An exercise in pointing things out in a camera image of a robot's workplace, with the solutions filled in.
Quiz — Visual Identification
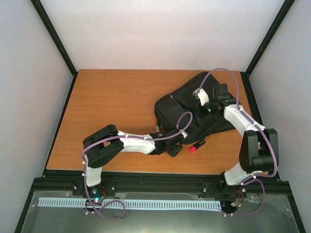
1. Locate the green lit circuit board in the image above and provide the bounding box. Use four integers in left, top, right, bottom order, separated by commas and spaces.
93, 189, 106, 204

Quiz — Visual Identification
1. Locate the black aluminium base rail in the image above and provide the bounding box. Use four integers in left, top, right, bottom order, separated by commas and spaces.
31, 170, 292, 200

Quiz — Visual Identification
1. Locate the black frame post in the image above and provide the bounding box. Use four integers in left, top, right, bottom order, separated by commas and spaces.
244, 0, 296, 75
30, 0, 78, 76

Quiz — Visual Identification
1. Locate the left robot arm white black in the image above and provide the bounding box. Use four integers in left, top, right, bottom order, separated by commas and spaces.
82, 124, 188, 196

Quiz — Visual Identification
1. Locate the purple cable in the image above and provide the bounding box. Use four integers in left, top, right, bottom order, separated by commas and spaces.
196, 67, 278, 217
80, 111, 194, 220

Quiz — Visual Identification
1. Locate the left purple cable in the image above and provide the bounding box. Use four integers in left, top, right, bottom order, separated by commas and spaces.
80, 111, 194, 220

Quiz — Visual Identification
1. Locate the light blue cable duct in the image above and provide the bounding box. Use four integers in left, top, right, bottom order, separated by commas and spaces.
37, 197, 222, 212

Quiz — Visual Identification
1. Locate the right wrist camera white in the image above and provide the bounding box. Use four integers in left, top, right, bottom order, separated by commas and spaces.
193, 88, 210, 106

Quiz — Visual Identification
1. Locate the right black frame post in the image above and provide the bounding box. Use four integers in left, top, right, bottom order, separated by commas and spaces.
244, 0, 296, 75

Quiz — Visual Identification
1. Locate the left black frame post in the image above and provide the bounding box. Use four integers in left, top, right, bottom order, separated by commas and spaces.
30, 0, 78, 76

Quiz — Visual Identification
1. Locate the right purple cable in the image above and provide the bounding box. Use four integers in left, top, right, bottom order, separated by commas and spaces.
196, 67, 278, 217

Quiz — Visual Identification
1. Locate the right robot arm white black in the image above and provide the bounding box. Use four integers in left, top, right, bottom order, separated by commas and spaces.
193, 84, 278, 186

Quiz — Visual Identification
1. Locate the pink highlighter marker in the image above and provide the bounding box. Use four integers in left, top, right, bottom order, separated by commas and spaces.
189, 140, 206, 153

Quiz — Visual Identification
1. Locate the black student backpack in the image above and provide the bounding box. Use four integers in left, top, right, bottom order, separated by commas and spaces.
154, 72, 235, 145

